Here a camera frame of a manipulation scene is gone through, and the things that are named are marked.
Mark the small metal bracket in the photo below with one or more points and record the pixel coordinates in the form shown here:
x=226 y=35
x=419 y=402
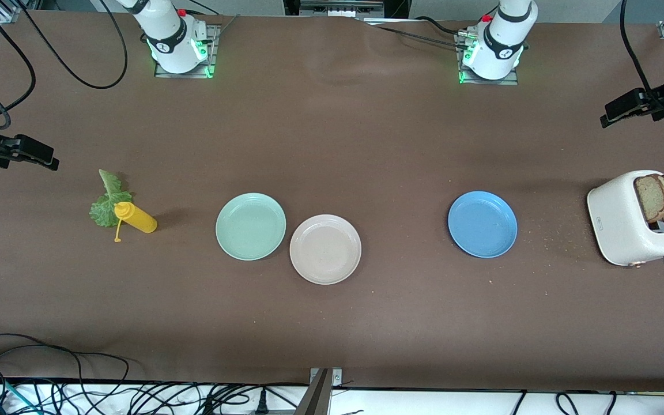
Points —
x=336 y=377

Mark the brown table cover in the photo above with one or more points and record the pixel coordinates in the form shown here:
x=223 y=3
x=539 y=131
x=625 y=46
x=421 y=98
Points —
x=366 y=144

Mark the brown bread slice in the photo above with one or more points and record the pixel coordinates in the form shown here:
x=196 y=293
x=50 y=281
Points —
x=649 y=199

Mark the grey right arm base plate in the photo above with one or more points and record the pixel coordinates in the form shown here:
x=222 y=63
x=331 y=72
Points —
x=214 y=57

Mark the grey metal post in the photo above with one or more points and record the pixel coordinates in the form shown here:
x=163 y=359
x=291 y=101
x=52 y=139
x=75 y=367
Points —
x=314 y=400

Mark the green lettuce leaf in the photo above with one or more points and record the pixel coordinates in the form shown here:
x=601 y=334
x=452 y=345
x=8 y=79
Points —
x=104 y=208

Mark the white toaster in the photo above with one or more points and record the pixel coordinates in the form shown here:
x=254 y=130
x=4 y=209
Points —
x=617 y=225

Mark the yellow squeeze bottle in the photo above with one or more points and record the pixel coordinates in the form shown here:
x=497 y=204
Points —
x=139 y=219

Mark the blue plate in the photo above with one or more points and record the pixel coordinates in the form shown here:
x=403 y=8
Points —
x=482 y=225

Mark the mint green plate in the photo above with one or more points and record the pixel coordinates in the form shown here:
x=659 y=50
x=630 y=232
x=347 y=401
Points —
x=250 y=226

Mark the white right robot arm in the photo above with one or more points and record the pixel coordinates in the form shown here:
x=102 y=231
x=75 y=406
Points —
x=170 y=34

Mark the beige plate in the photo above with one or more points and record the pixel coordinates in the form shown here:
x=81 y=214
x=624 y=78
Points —
x=325 y=249

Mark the black power plug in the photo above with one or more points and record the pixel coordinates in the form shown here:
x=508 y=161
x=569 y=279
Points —
x=261 y=403

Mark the grey left arm base plate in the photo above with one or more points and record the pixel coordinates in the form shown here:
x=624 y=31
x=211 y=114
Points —
x=510 y=82

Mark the grey metal mount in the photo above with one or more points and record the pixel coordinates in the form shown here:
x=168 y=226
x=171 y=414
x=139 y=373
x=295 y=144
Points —
x=343 y=7

